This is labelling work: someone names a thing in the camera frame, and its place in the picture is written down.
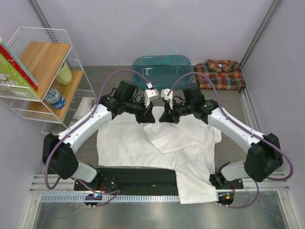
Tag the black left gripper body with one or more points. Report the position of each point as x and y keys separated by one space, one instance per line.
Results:
x=140 y=117

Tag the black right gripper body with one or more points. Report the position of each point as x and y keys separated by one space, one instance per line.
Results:
x=175 y=117

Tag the white long sleeve shirt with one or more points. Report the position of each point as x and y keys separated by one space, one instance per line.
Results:
x=186 y=148

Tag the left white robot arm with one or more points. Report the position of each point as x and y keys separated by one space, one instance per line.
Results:
x=59 y=150

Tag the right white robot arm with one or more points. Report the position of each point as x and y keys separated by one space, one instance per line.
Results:
x=262 y=151

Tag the teal plastic basin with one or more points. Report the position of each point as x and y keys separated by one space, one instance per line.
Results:
x=162 y=71

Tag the folded plaid flannel shirt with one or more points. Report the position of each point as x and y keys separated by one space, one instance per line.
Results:
x=224 y=75

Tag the bagged manual booklet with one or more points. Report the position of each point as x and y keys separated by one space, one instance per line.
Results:
x=80 y=107

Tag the blue white round jar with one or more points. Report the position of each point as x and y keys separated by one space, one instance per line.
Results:
x=55 y=99

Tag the green book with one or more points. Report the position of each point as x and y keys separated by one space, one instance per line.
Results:
x=11 y=82

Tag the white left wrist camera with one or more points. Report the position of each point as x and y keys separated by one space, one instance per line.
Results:
x=149 y=95

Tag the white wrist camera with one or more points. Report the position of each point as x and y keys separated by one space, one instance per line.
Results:
x=167 y=96
x=149 y=95

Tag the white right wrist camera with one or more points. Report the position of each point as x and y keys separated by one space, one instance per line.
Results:
x=167 y=96

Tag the white wire shelf rack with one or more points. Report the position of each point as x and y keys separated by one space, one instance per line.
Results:
x=43 y=51

